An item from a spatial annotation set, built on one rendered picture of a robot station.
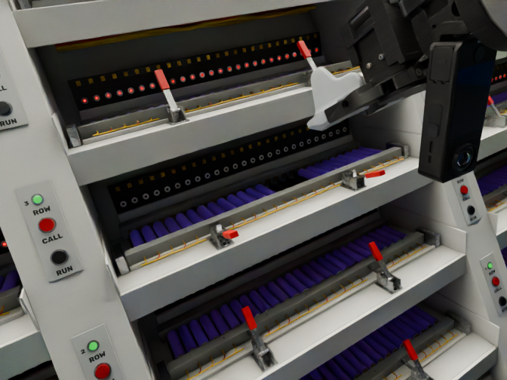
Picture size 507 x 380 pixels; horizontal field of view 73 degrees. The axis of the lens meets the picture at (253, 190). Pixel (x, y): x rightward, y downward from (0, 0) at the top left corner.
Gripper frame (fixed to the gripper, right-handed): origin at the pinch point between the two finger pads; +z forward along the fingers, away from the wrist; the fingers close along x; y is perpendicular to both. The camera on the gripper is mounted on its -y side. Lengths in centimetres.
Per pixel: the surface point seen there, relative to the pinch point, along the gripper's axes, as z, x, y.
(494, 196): 23, -52, -25
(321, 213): 16.7, -2.6, -11.6
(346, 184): 19.2, -11.3, -9.0
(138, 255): 20.8, 26.3, -7.0
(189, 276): 17.0, 20.9, -12.3
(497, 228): 18, -43, -30
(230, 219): 20.8, 11.2, -7.1
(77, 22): 16.0, 23.2, 26.2
